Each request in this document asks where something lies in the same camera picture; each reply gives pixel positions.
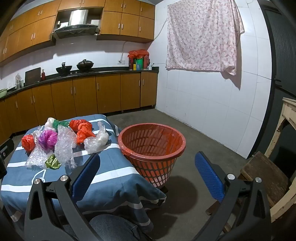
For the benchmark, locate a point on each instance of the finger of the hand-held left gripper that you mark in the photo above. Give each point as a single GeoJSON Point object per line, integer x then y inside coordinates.
{"type": "Point", "coordinates": [5, 148]}

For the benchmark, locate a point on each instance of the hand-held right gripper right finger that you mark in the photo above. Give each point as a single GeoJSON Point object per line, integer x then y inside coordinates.
{"type": "Point", "coordinates": [209, 177]}

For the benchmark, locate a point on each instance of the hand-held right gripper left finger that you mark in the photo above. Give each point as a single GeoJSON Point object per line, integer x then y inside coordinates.
{"type": "Point", "coordinates": [85, 174]}

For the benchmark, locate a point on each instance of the olive green plastic bag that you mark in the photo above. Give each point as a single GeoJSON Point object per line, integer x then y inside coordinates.
{"type": "Point", "coordinates": [53, 162]}

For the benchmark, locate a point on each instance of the white plastic bag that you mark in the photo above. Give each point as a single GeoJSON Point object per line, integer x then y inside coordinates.
{"type": "Point", "coordinates": [49, 122]}

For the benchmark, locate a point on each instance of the red plastic basket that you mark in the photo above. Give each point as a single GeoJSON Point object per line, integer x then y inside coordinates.
{"type": "Point", "coordinates": [157, 171]}

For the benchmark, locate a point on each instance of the small orange plastic bag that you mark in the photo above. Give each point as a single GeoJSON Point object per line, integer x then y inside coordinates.
{"type": "Point", "coordinates": [28, 142]}

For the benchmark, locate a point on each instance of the blue white striped cloth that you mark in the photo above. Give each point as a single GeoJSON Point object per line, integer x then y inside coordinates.
{"type": "Point", "coordinates": [111, 178]}

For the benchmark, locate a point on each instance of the small clear bubble wrap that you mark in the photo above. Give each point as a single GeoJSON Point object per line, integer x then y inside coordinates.
{"type": "Point", "coordinates": [35, 160]}

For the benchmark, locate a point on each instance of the clear plastic bag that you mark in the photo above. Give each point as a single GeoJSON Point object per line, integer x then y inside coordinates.
{"type": "Point", "coordinates": [94, 142]}

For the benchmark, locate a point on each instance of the large clear bubble wrap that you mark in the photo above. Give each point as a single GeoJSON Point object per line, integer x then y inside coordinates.
{"type": "Point", "coordinates": [64, 144]}

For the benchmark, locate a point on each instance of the purple plastic bag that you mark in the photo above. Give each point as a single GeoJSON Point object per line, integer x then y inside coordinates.
{"type": "Point", "coordinates": [47, 139]}

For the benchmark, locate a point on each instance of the green bowl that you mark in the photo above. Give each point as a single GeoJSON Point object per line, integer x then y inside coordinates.
{"type": "Point", "coordinates": [3, 92]}

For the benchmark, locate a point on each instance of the wooden stool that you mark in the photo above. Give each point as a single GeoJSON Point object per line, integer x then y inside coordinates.
{"type": "Point", "coordinates": [266, 176]}

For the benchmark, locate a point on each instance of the person's leg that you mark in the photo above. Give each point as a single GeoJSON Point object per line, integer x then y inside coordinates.
{"type": "Point", "coordinates": [111, 228]}

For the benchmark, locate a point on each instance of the glass jar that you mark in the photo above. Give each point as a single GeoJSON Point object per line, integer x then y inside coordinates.
{"type": "Point", "coordinates": [18, 82]}

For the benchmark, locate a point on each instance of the red bottle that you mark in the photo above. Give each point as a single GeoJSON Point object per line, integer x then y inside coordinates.
{"type": "Point", "coordinates": [43, 76]}

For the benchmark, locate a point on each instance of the wooden lower cabinets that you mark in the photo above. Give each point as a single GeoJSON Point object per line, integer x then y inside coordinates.
{"type": "Point", "coordinates": [106, 92]}

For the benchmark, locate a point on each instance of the wooden cabinets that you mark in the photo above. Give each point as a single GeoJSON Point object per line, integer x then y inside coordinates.
{"type": "Point", "coordinates": [106, 92]}
{"type": "Point", "coordinates": [120, 20]}

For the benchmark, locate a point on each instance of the black wok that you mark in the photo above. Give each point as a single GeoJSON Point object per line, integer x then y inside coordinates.
{"type": "Point", "coordinates": [63, 69]}

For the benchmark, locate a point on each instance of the black kitchen countertop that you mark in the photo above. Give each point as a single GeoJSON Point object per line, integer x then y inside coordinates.
{"type": "Point", "coordinates": [104, 70]}

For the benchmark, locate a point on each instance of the red canister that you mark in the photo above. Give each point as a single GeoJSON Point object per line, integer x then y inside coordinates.
{"type": "Point", "coordinates": [131, 63]}

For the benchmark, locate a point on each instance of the green box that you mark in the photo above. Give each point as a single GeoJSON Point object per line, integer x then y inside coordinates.
{"type": "Point", "coordinates": [139, 64]}

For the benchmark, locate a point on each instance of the red box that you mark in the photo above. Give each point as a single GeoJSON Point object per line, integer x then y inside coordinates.
{"type": "Point", "coordinates": [146, 62]}

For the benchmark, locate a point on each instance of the red plastic bag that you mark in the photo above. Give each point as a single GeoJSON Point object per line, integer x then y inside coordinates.
{"type": "Point", "coordinates": [138, 53]}

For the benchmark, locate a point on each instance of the steel range hood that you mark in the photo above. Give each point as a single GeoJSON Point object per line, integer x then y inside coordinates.
{"type": "Point", "coordinates": [76, 29]}

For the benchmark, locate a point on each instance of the dark door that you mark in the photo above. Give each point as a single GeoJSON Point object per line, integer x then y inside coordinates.
{"type": "Point", "coordinates": [284, 58]}

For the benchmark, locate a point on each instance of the pink floral cloth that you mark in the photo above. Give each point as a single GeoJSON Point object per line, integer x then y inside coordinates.
{"type": "Point", "coordinates": [201, 34]}

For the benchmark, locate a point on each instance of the wooden upper cabinets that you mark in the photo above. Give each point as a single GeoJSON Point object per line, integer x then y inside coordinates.
{"type": "Point", "coordinates": [120, 20]}

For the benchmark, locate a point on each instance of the cream wooden frame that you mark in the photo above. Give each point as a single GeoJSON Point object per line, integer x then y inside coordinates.
{"type": "Point", "coordinates": [288, 109]}

